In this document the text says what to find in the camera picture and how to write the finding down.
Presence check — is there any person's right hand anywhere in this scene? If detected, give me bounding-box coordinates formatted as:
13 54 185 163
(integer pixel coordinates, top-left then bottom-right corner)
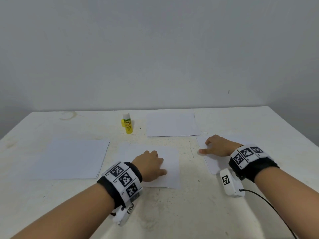
198 135 243 158

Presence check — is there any person's left hand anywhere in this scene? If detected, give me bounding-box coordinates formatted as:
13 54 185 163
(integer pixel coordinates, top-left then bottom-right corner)
131 150 168 183

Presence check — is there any stack of white paper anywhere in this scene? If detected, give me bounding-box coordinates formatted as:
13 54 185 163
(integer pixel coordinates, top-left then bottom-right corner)
197 133 280 175
32 137 111 180

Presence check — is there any glued white paper sheet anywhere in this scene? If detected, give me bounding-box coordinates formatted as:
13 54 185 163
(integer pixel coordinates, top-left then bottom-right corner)
146 109 201 138
118 143 181 190

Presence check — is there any yellow glue stick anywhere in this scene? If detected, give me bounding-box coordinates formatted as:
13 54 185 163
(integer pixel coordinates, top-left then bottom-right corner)
122 113 134 135

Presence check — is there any person's right forearm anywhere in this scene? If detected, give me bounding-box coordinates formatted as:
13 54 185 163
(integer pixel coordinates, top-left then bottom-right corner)
255 167 319 239

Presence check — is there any person's left forearm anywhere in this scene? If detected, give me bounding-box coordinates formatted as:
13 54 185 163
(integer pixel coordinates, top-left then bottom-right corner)
12 183 116 239

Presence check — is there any black marker wristband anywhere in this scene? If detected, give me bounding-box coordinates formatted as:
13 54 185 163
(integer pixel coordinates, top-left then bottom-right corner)
97 161 144 209
228 145 280 182

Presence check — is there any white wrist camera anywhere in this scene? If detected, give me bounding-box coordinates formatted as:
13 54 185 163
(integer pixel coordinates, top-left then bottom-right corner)
219 168 246 198
111 199 136 226

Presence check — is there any black cable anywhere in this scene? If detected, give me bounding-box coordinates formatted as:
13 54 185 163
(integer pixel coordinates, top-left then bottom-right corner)
243 189 300 239

